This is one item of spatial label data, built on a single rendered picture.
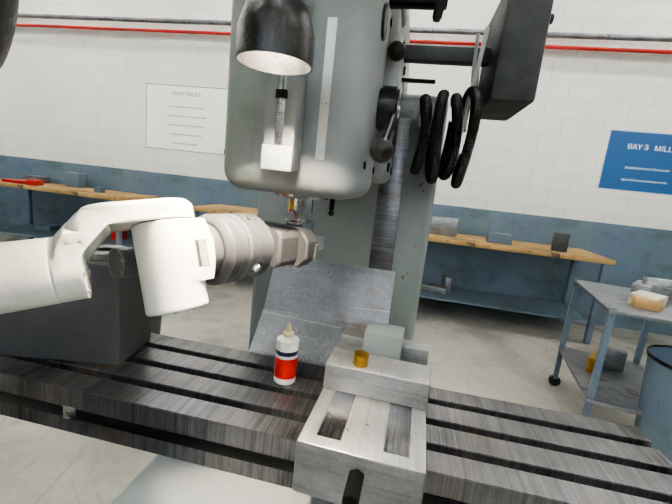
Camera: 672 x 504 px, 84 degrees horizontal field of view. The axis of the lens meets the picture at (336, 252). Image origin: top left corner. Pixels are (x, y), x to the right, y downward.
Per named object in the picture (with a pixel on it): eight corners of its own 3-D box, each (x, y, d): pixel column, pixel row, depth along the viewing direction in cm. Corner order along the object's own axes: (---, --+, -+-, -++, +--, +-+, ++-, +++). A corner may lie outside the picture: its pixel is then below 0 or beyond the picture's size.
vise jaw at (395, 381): (426, 411, 52) (430, 385, 51) (322, 388, 55) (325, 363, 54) (426, 389, 58) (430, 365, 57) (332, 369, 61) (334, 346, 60)
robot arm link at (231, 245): (244, 206, 46) (157, 205, 36) (259, 293, 46) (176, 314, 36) (187, 223, 52) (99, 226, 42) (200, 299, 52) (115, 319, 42)
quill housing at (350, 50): (359, 203, 49) (392, -77, 43) (213, 186, 52) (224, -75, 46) (373, 199, 67) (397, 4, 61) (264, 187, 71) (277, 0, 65)
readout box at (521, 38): (541, 103, 68) (566, -25, 65) (489, 99, 70) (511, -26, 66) (512, 122, 88) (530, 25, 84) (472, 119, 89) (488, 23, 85)
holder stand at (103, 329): (119, 366, 67) (118, 259, 64) (-5, 355, 67) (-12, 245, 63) (151, 339, 79) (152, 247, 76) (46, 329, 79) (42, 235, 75)
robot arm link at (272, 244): (321, 218, 54) (264, 219, 44) (315, 282, 56) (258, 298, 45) (257, 207, 60) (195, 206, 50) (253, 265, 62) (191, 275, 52)
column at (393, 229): (371, 629, 115) (454, 94, 86) (229, 585, 123) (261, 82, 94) (382, 498, 163) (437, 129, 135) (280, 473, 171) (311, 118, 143)
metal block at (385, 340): (398, 374, 58) (403, 338, 57) (360, 366, 59) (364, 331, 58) (400, 360, 63) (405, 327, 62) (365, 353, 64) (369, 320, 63)
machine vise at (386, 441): (417, 528, 42) (432, 441, 40) (290, 491, 45) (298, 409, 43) (420, 377, 75) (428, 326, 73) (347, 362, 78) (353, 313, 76)
